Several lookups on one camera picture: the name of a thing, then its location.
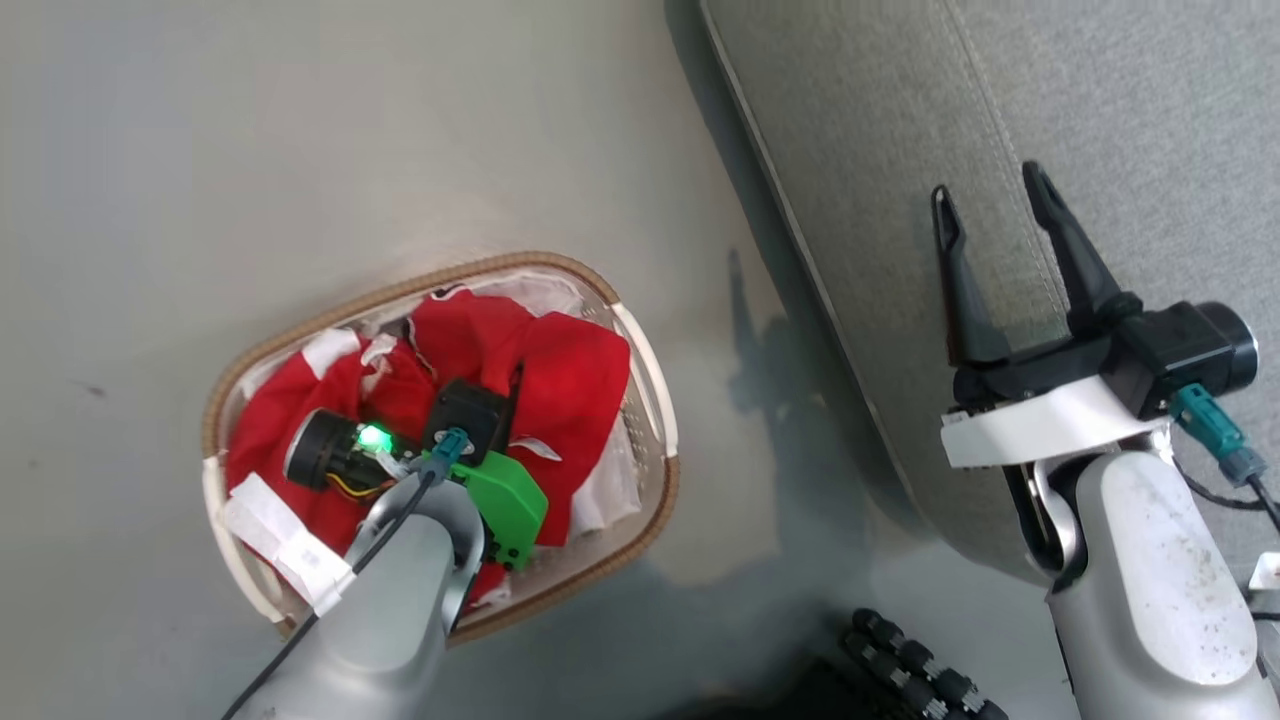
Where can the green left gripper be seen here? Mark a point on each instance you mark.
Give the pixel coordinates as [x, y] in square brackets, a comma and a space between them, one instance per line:
[505, 505]

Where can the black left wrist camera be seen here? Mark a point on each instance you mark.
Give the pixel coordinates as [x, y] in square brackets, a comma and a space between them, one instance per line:
[468, 412]

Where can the red clothing with white stripes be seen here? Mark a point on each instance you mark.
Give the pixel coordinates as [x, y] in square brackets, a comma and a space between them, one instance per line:
[570, 380]

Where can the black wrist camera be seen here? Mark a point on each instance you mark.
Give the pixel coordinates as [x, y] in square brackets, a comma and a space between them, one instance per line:
[1165, 355]
[468, 412]

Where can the grey fabric sofa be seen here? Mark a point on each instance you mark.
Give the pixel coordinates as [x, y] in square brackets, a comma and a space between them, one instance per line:
[900, 150]

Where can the woven rim laundry basket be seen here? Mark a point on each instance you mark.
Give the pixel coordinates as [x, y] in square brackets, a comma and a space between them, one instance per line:
[560, 575]

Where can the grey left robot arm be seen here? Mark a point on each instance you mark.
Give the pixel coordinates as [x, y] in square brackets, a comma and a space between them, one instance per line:
[390, 620]

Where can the small white tag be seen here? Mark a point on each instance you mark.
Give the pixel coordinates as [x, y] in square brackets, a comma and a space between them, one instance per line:
[1268, 572]

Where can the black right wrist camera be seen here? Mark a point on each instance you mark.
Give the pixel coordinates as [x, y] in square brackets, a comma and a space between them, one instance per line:
[1165, 355]

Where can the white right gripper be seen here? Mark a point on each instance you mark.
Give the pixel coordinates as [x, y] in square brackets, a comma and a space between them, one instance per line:
[1050, 415]

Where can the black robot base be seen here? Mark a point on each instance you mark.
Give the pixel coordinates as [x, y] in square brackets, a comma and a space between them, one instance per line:
[830, 700]

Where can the black cylindrical right gripper motor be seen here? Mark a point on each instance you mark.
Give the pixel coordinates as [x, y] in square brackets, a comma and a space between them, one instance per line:
[1238, 345]

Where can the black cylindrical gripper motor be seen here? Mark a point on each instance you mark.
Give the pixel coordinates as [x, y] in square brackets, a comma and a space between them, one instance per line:
[1238, 345]
[320, 450]

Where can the black cylindrical left gripper motor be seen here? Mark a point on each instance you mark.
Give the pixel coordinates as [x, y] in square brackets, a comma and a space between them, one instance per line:
[320, 450]

